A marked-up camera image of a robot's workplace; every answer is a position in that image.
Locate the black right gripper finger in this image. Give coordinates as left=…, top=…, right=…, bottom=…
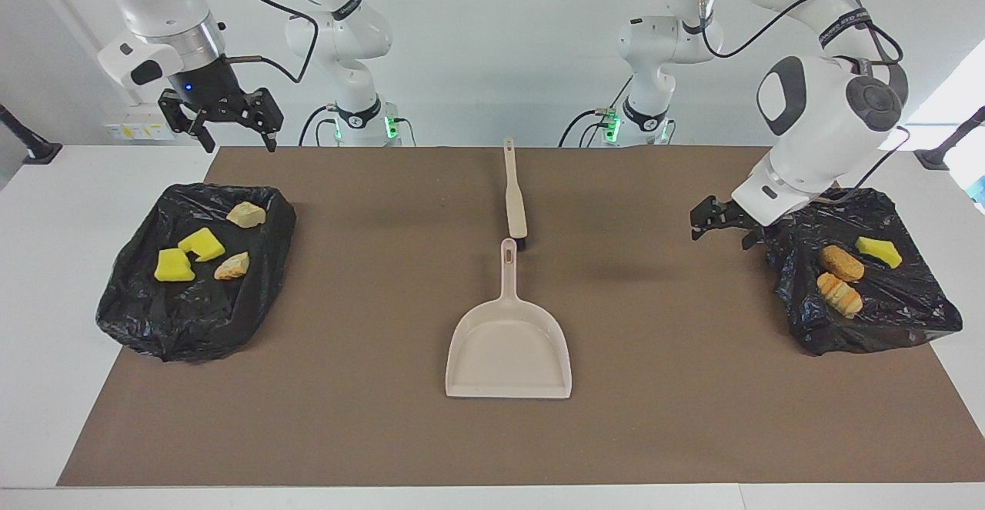
left=245, top=88, right=284, bottom=152
left=158, top=91, right=216, bottom=153

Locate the brown cork-like sponge chunk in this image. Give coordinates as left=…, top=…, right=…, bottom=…
left=818, top=245, right=866, bottom=282

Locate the beige torn sponge chunk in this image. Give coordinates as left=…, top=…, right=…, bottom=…
left=225, top=202, right=267, bottom=229
left=816, top=272, right=864, bottom=319

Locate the small yellow sponge scrap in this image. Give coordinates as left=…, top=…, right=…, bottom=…
left=856, top=236, right=903, bottom=269

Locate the green and yellow sponge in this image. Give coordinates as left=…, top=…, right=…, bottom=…
left=177, top=227, right=227, bottom=263

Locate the orange white sponge chunk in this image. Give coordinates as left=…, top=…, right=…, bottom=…
left=213, top=252, right=251, bottom=281

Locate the yellow sponge piece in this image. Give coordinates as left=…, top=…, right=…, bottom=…
left=154, top=248, right=196, bottom=282

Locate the beige hand brush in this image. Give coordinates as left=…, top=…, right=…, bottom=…
left=503, top=138, right=529, bottom=252

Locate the beige plastic dustpan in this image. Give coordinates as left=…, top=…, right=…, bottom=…
left=445, top=238, right=573, bottom=400

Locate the black bag lined bin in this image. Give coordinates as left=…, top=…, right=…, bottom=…
left=758, top=185, right=963, bottom=356
left=95, top=182, right=298, bottom=363

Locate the black clamp stand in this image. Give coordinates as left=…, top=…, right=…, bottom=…
left=0, top=104, right=62, bottom=165
left=914, top=106, right=985, bottom=171

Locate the brown table mat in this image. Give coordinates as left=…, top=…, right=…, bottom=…
left=56, top=146, right=985, bottom=488

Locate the black base cable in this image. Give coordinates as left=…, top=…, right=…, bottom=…
left=299, top=105, right=339, bottom=148
left=558, top=108, right=616, bottom=148

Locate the white wall socket box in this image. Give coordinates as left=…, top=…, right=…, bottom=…
left=102, top=114, right=182, bottom=142

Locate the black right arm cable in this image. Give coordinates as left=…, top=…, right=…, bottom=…
left=208, top=0, right=320, bottom=84

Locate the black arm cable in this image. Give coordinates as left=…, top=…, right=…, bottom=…
left=208, top=0, right=320, bottom=84
left=696, top=0, right=910, bottom=203

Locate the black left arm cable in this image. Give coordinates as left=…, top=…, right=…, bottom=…
left=696, top=0, right=910, bottom=203

